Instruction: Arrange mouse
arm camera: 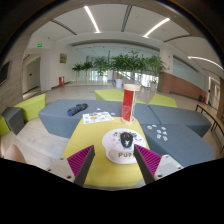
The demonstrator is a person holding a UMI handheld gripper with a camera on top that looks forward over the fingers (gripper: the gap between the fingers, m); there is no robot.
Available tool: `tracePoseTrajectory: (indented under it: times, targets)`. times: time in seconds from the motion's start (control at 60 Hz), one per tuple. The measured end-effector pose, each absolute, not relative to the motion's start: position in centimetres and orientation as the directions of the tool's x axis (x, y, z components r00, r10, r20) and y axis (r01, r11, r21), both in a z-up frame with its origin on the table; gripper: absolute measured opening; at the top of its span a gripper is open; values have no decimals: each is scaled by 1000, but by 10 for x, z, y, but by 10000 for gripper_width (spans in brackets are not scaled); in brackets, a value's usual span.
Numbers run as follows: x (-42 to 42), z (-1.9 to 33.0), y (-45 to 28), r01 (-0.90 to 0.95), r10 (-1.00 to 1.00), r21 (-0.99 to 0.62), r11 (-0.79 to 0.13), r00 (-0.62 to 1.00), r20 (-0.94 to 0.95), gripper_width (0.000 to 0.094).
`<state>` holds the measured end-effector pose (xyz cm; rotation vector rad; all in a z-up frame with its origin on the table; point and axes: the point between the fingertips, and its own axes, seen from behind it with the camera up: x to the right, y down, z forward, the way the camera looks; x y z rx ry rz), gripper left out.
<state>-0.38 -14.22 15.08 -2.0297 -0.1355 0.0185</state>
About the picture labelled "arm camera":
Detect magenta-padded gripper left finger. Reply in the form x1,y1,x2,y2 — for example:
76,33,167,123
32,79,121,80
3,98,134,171
45,144,96,187

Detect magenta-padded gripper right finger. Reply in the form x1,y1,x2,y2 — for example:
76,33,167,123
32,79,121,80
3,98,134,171
133,143,184,185

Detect black computer mouse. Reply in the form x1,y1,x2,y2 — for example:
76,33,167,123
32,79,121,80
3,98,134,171
119,131,134,149

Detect white printed round mouse pad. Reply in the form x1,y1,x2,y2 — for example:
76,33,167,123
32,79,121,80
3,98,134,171
101,128,148,165

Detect scattered small stickers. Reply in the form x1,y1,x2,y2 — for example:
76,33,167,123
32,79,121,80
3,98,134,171
146,123,169,142

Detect white sticker sheet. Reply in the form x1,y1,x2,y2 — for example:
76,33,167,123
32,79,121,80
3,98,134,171
82,111,115,125

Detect long grey upholstered bench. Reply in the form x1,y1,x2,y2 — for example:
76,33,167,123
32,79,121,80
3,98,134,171
38,98,161,139

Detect folded dark blue umbrella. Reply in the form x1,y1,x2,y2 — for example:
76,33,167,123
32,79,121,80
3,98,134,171
66,102,89,117

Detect red cylinder with wooden ends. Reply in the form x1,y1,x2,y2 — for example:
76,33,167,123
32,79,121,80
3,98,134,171
120,83,142,126

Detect lime green upholstered bench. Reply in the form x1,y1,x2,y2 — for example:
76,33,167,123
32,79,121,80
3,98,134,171
93,88,146,104
147,93,178,109

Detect beige rounded chair back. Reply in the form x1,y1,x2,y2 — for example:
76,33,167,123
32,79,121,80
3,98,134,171
3,143,28,164

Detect lime green bench with backrest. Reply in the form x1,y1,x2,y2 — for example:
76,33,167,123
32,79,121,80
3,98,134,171
0,93,47,137

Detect grey upholstered cube seat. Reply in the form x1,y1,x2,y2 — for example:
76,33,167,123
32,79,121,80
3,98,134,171
1,106,25,136

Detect row of potted green plants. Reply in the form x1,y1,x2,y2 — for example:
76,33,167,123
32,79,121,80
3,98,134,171
71,50,167,89

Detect ceiling strip lights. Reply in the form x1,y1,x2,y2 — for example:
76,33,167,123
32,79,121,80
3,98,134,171
83,5,224,71

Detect black wall screen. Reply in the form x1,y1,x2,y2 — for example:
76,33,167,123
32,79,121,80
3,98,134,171
0,60,11,86

